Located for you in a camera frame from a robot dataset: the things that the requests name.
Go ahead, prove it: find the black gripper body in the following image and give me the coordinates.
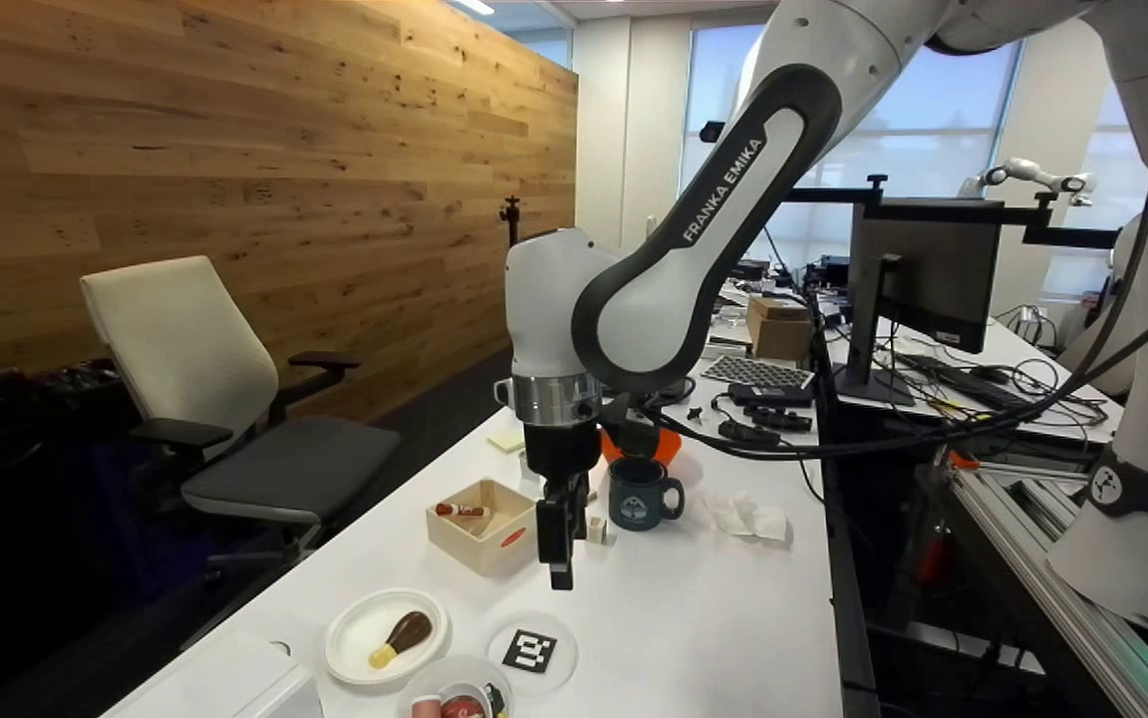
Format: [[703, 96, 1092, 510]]
[[522, 419, 603, 532]]

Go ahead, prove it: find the white lid with marker tag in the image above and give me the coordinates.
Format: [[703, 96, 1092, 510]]
[[483, 609, 582, 694]]

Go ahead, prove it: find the clear round container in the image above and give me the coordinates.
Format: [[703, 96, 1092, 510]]
[[400, 653, 513, 718]]

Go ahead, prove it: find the dark blue mug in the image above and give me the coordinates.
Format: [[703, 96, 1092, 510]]
[[606, 460, 691, 535]]

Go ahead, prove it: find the orange bowl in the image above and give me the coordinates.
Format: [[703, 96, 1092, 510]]
[[592, 422, 691, 471]]

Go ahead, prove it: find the brown toy chicken drumstick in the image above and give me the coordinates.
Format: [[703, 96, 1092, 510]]
[[367, 607, 436, 674]]

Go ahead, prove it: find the white crumpled tissue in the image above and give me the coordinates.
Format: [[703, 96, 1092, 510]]
[[716, 494, 792, 547]]

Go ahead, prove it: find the black keyboard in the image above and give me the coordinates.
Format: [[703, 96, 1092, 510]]
[[703, 351, 817, 401]]

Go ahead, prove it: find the white round plate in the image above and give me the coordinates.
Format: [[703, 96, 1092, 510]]
[[323, 585, 450, 694]]

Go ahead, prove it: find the brown cardboard box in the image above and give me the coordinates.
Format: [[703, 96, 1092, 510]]
[[747, 290, 817, 367]]

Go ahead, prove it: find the white grey office chair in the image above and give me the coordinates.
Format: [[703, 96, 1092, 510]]
[[77, 252, 408, 555]]

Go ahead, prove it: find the black computer monitor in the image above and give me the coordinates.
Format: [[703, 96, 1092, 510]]
[[844, 213, 1003, 402]]

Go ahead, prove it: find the aluminium rail frame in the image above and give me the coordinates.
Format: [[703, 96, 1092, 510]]
[[950, 464, 1148, 718]]

